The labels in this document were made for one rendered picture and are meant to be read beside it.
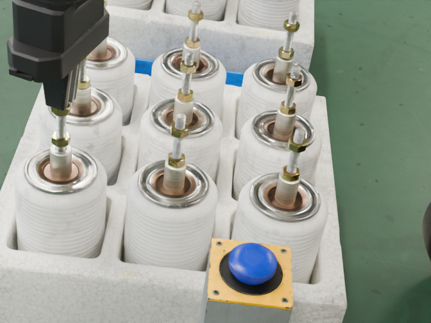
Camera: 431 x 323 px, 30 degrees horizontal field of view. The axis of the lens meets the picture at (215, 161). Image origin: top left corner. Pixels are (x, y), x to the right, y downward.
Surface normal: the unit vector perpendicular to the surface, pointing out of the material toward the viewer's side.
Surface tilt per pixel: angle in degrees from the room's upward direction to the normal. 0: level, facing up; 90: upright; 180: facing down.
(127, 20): 90
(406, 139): 0
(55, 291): 90
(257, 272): 3
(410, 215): 0
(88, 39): 90
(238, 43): 90
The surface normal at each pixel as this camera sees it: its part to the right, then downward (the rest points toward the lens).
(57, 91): -0.36, 0.55
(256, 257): 0.11, -0.77
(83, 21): 0.93, 0.31
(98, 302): -0.05, 0.62
